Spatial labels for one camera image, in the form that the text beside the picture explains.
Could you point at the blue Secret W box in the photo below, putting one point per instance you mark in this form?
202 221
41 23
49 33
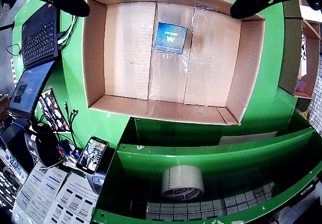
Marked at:
171 37

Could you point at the white gridded sheet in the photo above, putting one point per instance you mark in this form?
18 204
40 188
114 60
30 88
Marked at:
201 209

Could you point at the black round device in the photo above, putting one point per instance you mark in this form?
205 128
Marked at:
45 151

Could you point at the black smartphone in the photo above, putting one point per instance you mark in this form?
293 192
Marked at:
91 156

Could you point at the large shallow cardboard tray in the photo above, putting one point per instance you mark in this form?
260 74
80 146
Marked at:
125 58

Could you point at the white tape roll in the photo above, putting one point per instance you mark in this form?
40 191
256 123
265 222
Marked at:
181 181

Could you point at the dark photo card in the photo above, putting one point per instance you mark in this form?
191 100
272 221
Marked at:
52 110

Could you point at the green metal cabinet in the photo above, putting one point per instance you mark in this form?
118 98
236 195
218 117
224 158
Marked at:
201 158

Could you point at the open cardboard box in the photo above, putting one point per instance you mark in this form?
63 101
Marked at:
289 58
291 8

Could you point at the dark blue device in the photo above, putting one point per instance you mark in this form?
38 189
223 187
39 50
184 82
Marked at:
99 181

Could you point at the labelled parts rack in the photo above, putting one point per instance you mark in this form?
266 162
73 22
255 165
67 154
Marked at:
10 163

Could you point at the blue red adapter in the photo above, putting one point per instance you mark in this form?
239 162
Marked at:
66 147

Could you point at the black laptop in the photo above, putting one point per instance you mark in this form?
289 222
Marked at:
37 40

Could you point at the white paper label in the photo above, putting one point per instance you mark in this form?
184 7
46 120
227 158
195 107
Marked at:
246 138

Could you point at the printed paper sheet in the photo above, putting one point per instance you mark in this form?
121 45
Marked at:
37 191
75 198

